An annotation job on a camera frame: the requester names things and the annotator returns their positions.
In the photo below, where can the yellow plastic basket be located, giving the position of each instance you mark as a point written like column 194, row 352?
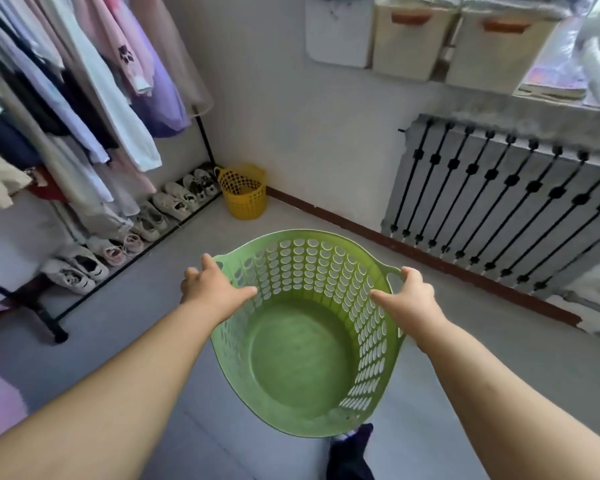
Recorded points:
column 242, row 194

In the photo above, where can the grey windowsill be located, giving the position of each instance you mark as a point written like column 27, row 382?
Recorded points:
column 480, row 107

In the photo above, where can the stack of books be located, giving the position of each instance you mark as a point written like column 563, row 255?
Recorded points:
column 555, row 82

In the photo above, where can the beige fabric storage box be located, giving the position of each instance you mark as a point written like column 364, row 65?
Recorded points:
column 500, row 54
column 410, row 44

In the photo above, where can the person's right thumb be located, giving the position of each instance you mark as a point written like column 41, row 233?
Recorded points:
column 383, row 297

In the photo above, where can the grey heating pipe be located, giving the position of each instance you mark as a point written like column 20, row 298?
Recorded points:
column 590, row 303

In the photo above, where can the green plastic laundry basket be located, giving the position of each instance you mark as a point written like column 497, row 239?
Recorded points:
column 300, row 359

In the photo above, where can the white storage box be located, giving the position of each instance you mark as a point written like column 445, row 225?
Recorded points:
column 337, row 34

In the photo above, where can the person's right forearm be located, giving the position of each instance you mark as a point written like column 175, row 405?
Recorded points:
column 500, row 409

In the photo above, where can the row of white sneakers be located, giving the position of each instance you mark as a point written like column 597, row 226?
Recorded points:
column 172, row 204

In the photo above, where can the black metal clothes rack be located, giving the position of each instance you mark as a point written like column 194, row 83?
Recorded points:
column 55, row 330

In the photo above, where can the person's left thumb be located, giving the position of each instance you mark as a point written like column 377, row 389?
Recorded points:
column 241, row 294

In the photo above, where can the row of hanging clothes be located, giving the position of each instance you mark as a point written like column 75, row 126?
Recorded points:
column 80, row 94

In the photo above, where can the person's left hand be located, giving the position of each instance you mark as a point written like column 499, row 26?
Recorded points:
column 207, row 292

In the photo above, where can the grey radiator with black bars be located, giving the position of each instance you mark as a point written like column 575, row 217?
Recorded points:
column 500, row 194

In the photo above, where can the person's left forearm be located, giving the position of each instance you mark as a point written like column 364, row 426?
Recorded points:
column 110, row 394

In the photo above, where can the person's dark trouser leg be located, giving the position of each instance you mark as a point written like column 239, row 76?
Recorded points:
column 347, row 454

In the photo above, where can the person's right hand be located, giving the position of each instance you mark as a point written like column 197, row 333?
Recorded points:
column 415, row 307

